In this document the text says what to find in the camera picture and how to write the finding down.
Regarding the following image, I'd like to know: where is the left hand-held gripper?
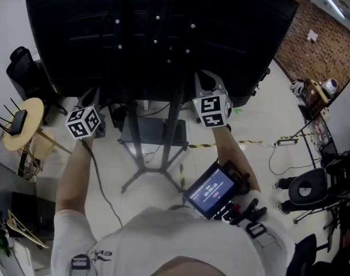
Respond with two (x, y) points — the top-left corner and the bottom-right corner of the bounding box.
(64, 87), (106, 141)

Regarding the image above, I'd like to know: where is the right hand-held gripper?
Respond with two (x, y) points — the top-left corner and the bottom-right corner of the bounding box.
(193, 70), (233, 129)

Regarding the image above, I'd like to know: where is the black screen stand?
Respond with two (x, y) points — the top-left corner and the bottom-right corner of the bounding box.
(117, 0), (193, 195)

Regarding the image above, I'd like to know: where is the person's right forearm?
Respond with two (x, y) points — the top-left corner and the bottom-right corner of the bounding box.
(211, 124), (263, 195)

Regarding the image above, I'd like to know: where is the person's left forearm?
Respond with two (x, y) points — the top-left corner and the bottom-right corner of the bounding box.
(55, 138), (97, 215)

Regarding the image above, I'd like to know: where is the large black screen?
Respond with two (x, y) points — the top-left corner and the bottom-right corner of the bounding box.
(25, 0), (299, 103)

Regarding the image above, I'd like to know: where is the black mesh office chair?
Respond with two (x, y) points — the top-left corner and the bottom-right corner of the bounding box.
(6, 46), (68, 126)

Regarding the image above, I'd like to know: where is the black router with antennas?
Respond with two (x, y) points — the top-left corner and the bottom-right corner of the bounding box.
(0, 98), (28, 137)

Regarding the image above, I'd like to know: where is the round wooden table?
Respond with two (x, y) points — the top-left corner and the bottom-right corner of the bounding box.
(2, 97), (72, 181)

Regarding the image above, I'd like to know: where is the white helmet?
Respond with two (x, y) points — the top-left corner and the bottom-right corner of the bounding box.
(289, 79), (307, 97)

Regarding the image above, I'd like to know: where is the yellow black hazard tape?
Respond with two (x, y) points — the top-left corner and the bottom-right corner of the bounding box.
(179, 159), (187, 189)
(279, 132), (315, 140)

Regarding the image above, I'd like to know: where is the black chest monitor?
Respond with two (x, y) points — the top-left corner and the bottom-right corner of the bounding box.
(182, 161), (241, 221)

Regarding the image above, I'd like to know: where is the cluttered side desk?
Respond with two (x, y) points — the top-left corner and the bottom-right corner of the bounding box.
(298, 102), (339, 158)

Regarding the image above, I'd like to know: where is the dark grey cabinet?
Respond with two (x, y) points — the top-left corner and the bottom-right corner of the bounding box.
(0, 156), (56, 241)

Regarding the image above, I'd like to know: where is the white round toy robot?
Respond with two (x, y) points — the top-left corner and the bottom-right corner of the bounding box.
(320, 78), (341, 94)

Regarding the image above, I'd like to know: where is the grey partition panel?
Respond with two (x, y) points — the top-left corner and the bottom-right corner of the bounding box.
(326, 69), (350, 112)

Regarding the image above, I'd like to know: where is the yellow wooden hanger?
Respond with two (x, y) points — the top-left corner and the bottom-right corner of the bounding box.
(6, 210), (51, 250)

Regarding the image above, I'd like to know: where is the black equipment rig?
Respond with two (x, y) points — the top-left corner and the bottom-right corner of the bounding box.
(321, 145), (350, 232)

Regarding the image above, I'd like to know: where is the person's white t-shirt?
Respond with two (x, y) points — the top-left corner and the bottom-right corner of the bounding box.
(50, 190), (296, 276)

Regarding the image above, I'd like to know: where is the green plant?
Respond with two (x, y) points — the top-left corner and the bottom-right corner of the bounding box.
(0, 234), (11, 257)

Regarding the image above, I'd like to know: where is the black swivel chair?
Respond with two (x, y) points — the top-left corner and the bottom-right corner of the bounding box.
(292, 233), (330, 276)

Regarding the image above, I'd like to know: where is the thin black looped cable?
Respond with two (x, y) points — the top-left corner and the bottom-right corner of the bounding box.
(268, 144), (316, 177)

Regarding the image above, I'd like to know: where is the black monitor mount rig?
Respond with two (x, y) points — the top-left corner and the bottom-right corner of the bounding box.
(211, 159), (269, 227)

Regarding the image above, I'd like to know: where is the grey harness buckle strap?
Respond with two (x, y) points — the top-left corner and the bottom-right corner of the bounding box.
(245, 221), (272, 248)
(70, 253), (92, 270)

